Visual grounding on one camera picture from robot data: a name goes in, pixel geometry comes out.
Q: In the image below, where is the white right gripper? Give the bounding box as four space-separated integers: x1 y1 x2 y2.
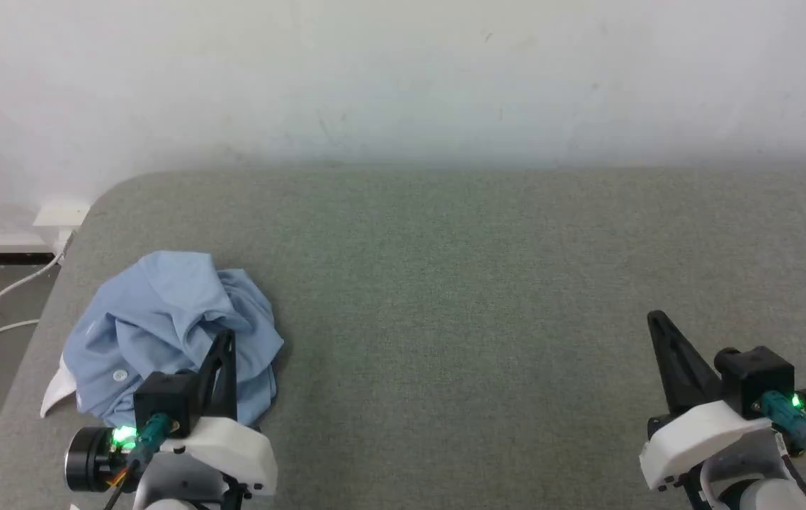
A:
639 310 790 510

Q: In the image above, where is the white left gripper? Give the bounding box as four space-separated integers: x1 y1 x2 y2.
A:
134 329 278 510

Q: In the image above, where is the light blue shirt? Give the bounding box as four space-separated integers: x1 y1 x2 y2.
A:
40 250 285 431

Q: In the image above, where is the teal plug left camera cable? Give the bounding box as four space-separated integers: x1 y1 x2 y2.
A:
102 414 174 510

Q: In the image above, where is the thin white floor cable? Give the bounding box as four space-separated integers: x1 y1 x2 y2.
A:
0 319 41 344

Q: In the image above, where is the thick white floor cable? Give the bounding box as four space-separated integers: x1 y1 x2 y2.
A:
0 232 72 356

